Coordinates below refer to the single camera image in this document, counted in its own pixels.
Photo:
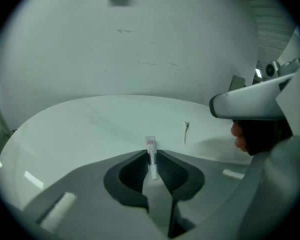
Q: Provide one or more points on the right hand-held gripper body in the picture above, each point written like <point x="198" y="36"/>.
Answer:
<point x="262" y="136"/>

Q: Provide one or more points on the thin metal pin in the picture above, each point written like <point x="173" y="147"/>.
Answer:
<point x="186" y="134"/>

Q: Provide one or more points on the person's right hand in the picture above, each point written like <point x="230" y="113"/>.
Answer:
<point x="238" y="134"/>

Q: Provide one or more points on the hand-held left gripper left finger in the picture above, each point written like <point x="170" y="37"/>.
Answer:
<point x="90" y="204"/>

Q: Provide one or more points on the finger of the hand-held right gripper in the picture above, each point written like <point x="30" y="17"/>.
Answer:
<point x="245" y="104"/>

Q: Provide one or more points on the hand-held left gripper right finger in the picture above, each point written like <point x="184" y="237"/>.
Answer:
<point x="202" y="184"/>

